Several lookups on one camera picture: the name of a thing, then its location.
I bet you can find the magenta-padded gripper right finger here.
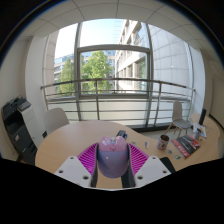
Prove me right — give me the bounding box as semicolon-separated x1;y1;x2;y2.
121;143;172;188

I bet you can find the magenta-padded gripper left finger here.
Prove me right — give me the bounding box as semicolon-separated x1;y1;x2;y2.
53;143;100;188

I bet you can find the pink and lilac computer mouse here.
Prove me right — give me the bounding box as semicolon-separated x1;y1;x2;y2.
96;135;130;179

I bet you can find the red and black magazine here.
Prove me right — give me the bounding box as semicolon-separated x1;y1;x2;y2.
171;134;202;159

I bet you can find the black rectangular case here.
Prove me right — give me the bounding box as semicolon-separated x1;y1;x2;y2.
115;129;128;140

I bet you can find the small colourful standing card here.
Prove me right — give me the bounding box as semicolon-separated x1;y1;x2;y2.
192;122;208;139

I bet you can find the black and white office printer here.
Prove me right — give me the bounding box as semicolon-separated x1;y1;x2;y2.
0;95;45;166

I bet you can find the black upright speaker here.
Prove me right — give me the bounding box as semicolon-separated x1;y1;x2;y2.
198;108;208;127

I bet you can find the grey metal window railing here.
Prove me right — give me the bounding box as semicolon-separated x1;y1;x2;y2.
40;77;197;130

